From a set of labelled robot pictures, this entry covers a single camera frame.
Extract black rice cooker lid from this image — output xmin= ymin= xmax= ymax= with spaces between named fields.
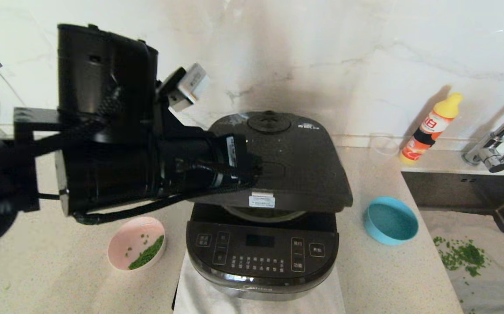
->
xmin=191 ymin=111 xmax=353 ymax=213

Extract green chopped scallion pile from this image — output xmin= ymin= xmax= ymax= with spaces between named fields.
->
xmin=125 ymin=235 xmax=165 ymax=270

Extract pink bowl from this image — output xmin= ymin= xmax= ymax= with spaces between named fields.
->
xmin=107 ymin=217 xmax=166 ymax=272

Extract beige inner pot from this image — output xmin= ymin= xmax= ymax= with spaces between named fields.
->
xmin=223 ymin=205 xmax=307 ymax=224

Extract white cloth under cooker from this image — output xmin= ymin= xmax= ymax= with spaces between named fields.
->
xmin=173 ymin=251 xmax=346 ymax=314

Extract blue bowl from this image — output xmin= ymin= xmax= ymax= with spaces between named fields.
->
xmin=363 ymin=197 xmax=419 ymax=246

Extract clear glass cup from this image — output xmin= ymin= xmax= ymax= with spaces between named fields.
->
xmin=369 ymin=133 xmax=400 ymax=157

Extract yellow orange detergent bottle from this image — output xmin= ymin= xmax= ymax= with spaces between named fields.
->
xmin=400 ymin=93 xmax=463 ymax=166

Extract green scallion bits on cloth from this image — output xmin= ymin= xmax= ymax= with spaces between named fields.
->
xmin=433 ymin=236 xmax=490 ymax=278

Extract chrome faucet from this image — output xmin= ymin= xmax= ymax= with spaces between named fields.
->
xmin=461 ymin=97 xmax=504 ymax=173

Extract white cloth in sink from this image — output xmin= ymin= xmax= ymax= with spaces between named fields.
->
xmin=420 ymin=211 xmax=504 ymax=314

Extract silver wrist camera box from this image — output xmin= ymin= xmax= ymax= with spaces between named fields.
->
xmin=169 ymin=63 xmax=210 ymax=112

